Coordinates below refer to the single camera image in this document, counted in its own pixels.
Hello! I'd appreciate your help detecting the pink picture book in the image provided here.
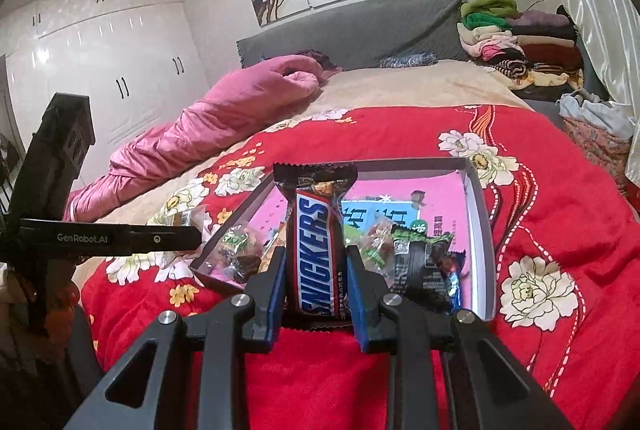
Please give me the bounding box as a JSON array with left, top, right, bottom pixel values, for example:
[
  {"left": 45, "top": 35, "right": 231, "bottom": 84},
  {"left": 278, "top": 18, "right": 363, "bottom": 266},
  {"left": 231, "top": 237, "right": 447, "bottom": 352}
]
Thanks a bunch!
[{"left": 201, "top": 170, "right": 470, "bottom": 312}]

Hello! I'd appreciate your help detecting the brown Snickers bar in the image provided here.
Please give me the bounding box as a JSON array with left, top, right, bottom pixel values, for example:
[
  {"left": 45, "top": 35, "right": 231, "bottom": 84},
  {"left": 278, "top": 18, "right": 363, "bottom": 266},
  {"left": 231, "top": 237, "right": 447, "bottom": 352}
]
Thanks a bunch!
[{"left": 273, "top": 164, "right": 358, "bottom": 330}]

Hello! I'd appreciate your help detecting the clear biscuit packet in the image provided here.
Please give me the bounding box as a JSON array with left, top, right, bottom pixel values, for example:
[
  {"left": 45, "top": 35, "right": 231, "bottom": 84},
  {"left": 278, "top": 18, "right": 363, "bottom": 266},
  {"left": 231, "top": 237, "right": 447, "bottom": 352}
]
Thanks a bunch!
[{"left": 206, "top": 222, "right": 265, "bottom": 288}]

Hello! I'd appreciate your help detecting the pink quilt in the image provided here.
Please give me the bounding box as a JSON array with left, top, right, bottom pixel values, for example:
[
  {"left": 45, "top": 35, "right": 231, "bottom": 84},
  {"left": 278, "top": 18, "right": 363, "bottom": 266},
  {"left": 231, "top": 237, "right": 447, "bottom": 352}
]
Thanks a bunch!
[{"left": 64, "top": 54, "right": 323, "bottom": 222}]

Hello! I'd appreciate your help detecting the grey and floral clothes heap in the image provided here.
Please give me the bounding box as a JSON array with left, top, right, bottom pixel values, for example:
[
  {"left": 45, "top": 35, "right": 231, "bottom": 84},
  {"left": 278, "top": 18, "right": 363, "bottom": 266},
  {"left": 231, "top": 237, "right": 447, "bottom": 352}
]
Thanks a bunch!
[{"left": 558, "top": 88, "right": 636, "bottom": 175}]

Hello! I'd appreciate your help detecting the blue snack packet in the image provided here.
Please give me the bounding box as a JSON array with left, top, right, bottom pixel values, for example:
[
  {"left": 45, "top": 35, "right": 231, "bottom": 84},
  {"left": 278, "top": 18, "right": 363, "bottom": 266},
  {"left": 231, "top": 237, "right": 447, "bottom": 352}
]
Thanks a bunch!
[{"left": 440, "top": 251, "right": 466, "bottom": 312}]

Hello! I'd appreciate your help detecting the grey shallow cardboard box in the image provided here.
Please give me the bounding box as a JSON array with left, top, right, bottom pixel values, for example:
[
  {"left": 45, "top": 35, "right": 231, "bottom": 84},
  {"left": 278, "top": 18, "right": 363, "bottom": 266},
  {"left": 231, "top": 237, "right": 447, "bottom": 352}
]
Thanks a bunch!
[{"left": 191, "top": 157, "right": 496, "bottom": 321}]

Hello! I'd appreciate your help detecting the pile of folded clothes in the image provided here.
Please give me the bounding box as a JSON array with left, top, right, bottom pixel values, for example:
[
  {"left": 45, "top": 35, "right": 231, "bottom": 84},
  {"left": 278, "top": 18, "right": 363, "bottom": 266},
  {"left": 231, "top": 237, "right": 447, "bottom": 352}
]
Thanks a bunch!
[{"left": 457, "top": 0, "right": 585, "bottom": 101}]

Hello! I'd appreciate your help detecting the white wardrobe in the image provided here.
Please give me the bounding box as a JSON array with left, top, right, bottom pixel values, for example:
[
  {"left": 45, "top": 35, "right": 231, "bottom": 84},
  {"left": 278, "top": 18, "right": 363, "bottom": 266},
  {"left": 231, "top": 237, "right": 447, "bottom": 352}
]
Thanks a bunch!
[{"left": 1, "top": 0, "right": 209, "bottom": 187}]

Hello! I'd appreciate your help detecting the grey headboard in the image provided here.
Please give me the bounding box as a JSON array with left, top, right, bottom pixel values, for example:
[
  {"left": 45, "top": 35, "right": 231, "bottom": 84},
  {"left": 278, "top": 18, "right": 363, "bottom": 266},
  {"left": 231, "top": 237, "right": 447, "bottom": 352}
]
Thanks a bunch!
[{"left": 236, "top": 0, "right": 469, "bottom": 71}]

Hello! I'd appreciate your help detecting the black green snack packet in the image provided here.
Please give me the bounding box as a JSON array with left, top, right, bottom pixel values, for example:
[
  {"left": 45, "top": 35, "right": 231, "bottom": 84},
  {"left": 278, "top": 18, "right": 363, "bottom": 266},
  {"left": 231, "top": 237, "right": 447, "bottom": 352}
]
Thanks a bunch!
[{"left": 390, "top": 225, "right": 454, "bottom": 312}]

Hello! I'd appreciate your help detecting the clear red candy packet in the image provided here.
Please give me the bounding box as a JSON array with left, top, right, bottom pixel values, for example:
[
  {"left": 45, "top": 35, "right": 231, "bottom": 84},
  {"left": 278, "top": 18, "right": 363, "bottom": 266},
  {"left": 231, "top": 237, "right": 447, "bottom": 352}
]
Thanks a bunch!
[{"left": 348, "top": 215, "right": 394, "bottom": 279}]

